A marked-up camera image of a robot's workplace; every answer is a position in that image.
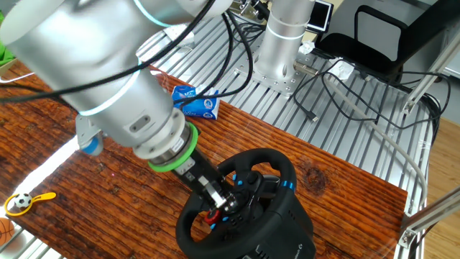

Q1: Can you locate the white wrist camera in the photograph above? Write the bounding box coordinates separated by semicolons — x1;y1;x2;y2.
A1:
75;114;105;156

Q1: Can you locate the white power adapter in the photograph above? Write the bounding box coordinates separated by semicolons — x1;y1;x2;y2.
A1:
163;23;196;47

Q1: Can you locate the black usb cable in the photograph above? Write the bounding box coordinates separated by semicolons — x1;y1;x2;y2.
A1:
293;59;346;123

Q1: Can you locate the black office chair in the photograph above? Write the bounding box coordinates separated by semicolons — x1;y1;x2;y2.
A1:
314;0;460;83

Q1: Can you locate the black cable bundle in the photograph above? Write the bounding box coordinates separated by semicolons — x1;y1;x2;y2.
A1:
229;19;269;45

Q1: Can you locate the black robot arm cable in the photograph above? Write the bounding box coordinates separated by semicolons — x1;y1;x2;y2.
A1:
0;0;255;109

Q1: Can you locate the tiny soccer ball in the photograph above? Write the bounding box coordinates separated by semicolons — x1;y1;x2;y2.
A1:
14;193;32;209

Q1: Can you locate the mini orange basketball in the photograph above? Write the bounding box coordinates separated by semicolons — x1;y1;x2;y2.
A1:
0;217;16;247

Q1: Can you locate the cardboard box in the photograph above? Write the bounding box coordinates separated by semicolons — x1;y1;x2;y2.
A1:
0;57;19;77

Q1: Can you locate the crumpled white paper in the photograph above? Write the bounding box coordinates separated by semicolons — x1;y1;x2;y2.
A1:
328;57;355;81
298;40;316;55

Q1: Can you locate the long black looped cable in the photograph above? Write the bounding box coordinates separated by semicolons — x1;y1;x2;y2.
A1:
321;70;452;130

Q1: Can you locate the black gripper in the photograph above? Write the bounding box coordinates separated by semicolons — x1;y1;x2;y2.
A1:
171;146;239;214

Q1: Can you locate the aluminium frame post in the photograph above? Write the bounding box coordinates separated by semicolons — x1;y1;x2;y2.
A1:
400;30;460;116
397;186;460;250

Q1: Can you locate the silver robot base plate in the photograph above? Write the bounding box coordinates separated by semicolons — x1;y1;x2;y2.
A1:
233;35;321;97

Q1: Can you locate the black racing steering wheel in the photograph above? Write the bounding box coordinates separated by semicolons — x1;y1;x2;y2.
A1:
229;174;317;259
175;147;298;259

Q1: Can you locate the wood grain table mat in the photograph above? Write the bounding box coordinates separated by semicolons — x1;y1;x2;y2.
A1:
0;57;409;259

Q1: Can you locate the blue tissue pack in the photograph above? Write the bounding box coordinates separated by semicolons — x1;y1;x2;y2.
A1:
171;85;221;121

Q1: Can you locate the white framed phone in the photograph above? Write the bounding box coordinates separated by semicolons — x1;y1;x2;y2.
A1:
308;0;334;34

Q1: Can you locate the silver metal bracket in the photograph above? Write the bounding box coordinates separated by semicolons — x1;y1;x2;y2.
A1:
229;0;271;21

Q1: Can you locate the green cloth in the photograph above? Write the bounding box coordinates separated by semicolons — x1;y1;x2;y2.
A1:
0;10;17;68

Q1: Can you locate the yellow ring with handle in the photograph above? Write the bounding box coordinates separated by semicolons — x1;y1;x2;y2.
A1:
4;191;58;217

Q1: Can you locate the grey hose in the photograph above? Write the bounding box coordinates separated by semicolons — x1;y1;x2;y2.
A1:
323;77;428;213

